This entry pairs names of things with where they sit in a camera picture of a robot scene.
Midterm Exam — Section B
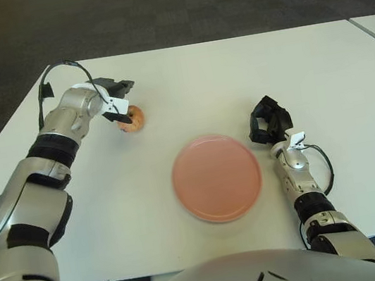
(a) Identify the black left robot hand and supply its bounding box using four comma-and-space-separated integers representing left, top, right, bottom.
92, 71, 142, 129

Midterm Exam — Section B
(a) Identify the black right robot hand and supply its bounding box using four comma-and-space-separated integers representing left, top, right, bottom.
243, 92, 297, 148

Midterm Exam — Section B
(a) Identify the red yellow apple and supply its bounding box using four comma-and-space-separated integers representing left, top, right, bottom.
114, 104, 147, 135

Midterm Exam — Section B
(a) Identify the pink round plate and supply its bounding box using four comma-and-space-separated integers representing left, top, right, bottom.
166, 127, 269, 231

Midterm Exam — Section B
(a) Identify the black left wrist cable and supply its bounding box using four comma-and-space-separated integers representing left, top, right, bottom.
29, 54, 116, 132

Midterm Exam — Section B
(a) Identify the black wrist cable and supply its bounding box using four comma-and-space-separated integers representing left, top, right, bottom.
304, 141, 336, 196
29, 54, 116, 132

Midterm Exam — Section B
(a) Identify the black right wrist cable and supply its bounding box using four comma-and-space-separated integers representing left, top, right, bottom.
304, 141, 336, 196

